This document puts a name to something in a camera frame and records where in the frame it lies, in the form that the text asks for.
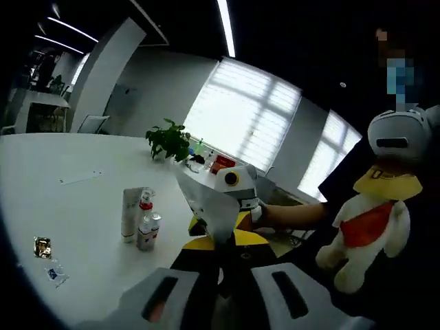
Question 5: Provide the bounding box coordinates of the black green skincare sachet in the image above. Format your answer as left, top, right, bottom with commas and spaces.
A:
174, 167, 242, 245

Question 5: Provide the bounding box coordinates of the white skincare tube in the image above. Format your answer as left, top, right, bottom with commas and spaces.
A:
121, 187, 144, 244

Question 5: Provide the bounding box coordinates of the ceiling light strip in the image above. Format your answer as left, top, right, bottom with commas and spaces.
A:
216, 0, 237, 58

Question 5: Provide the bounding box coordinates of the red box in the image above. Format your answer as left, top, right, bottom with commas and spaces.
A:
209, 154, 238, 174

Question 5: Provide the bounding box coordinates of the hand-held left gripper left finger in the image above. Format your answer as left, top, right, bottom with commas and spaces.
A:
75, 236, 225, 330

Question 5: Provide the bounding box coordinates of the large window with blinds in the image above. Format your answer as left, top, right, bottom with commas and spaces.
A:
183, 56, 303, 173

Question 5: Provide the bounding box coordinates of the green potted plant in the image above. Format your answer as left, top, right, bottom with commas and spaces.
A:
144, 118, 192, 163

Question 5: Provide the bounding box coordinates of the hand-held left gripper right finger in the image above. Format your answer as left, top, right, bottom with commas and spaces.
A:
226, 228, 376, 330

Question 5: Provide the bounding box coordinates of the silver blue skincare sachet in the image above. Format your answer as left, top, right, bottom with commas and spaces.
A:
43, 263, 70, 289

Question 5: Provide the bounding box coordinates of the gold foil skincare sachet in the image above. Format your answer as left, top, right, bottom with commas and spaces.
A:
33, 236, 53, 260

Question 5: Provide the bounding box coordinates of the white skincare pump bottle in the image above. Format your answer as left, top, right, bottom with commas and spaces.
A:
138, 187, 156, 221

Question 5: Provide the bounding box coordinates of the white skincare spray bottle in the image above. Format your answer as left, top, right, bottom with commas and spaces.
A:
135, 214, 155, 252
149, 212, 163, 241

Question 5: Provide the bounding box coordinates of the white office table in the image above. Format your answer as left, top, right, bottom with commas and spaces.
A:
24, 91, 72, 133

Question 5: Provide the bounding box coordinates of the white office chair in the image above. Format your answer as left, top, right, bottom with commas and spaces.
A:
77, 114, 111, 134

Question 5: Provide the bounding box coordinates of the narrow window with blinds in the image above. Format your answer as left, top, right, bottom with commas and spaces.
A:
297, 109, 362, 203

